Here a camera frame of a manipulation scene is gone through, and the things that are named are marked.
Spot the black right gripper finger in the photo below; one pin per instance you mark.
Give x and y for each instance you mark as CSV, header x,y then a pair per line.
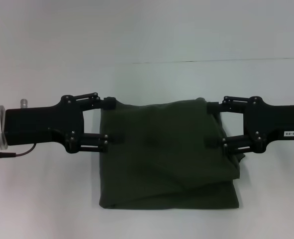
x,y
233,145
226,105

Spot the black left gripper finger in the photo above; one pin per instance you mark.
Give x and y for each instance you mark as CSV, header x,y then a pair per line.
x,y
94,143
94,102

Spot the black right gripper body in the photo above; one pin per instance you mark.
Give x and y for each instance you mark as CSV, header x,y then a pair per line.
x,y
273,124

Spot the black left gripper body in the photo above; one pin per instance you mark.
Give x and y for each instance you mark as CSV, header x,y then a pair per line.
x,y
42,124

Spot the dark green shirt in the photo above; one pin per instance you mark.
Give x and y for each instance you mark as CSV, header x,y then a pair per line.
x,y
166,154

